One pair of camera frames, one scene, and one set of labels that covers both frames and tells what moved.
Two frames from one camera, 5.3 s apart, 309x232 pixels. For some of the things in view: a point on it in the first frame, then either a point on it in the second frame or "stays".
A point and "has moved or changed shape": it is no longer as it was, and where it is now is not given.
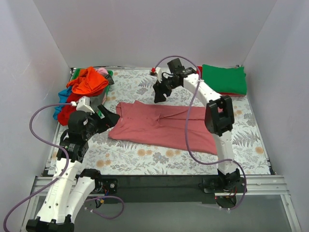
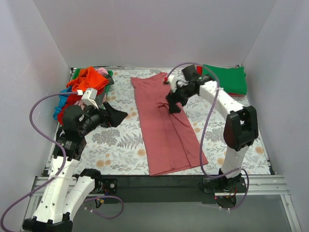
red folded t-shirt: (222, 94) stays
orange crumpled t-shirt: (88, 80) stays
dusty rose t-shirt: (165, 125) has moved or changed shape
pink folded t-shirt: (233, 94) stays
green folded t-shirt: (228, 80) stays
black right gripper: (163, 85) to (175, 97)
